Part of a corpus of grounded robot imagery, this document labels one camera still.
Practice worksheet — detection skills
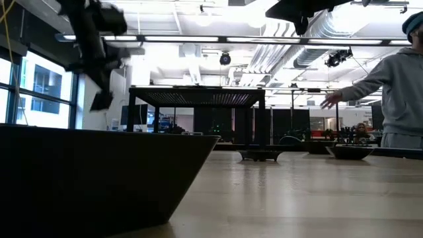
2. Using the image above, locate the yellow hanging cable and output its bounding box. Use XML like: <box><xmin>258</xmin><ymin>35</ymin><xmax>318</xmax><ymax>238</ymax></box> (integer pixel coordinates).
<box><xmin>0</xmin><ymin>0</ymin><xmax>30</xmax><ymax>126</ymax></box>

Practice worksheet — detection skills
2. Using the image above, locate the black mounted camera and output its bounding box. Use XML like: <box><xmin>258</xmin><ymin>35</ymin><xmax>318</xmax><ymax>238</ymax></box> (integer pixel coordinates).
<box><xmin>324</xmin><ymin>48</ymin><xmax>354</xmax><ymax>68</ymax></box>

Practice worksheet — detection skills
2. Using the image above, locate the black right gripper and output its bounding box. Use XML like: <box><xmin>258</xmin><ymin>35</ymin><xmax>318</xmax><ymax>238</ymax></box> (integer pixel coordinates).
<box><xmin>264</xmin><ymin>0</ymin><xmax>331</xmax><ymax>36</ymax></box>

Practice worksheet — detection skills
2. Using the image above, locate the large dark-framed window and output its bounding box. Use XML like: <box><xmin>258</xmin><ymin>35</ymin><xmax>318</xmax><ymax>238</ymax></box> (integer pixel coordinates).
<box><xmin>0</xmin><ymin>32</ymin><xmax>80</xmax><ymax>130</ymax></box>

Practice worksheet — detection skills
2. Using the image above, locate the black perforated metal stand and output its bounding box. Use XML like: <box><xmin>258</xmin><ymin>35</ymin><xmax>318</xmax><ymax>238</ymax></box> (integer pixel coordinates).
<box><xmin>127</xmin><ymin>85</ymin><xmax>267</xmax><ymax>150</ymax></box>

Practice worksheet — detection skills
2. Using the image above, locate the black wavy round plate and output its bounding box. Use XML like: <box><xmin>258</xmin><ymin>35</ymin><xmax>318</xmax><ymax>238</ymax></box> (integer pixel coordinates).
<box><xmin>325</xmin><ymin>144</ymin><xmax>375</xmax><ymax>161</ymax></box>
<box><xmin>237</xmin><ymin>149</ymin><xmax>284</xmax><ymax>163</ymax></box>

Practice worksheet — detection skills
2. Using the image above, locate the person's hand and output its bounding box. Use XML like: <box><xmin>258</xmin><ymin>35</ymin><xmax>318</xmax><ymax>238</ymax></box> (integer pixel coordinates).
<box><xmin>319</xmin><ymin>91</ymin><xmax>344</xmax><ymax>110</ymax></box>

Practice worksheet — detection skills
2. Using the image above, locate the black monitor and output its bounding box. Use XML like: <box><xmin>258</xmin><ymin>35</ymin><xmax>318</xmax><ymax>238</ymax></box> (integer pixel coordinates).
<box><xmin>120</xmin><ymin>104</ymin><xmax>149</xmax><ymax>126</ymax></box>

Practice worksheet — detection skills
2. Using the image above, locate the person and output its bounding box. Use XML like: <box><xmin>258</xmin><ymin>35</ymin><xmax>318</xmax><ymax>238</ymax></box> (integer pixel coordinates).
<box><xmin>340</xmin><ymin>11</ymin><xmax>423</xmax><ymax>149</ymax></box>
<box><xmin>352</xmin><ymin>122</ymin><xmax>371</xmax><ymax>140</ymax></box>

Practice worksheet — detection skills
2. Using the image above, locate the black aluminium rig frame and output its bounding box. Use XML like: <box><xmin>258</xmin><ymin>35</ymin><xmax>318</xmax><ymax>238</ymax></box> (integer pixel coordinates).
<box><xmin>54</xmin><ymin>32</ymin><xmax>423</xmax><ymax>160</ymax></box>

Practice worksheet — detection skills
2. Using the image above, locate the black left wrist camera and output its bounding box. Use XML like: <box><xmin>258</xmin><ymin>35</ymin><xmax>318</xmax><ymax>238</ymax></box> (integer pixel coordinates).
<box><xmin>98</xmin><ymin>6</ymin><xmax>128</xmax><ymax>36</ymax></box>

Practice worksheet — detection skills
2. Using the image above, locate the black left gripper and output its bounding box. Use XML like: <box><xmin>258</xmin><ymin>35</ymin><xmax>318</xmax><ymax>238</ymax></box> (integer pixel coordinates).
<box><xmin>65</xmin><ymin>13</ymin><xmax>124</xmax><ymax>112</ymax></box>

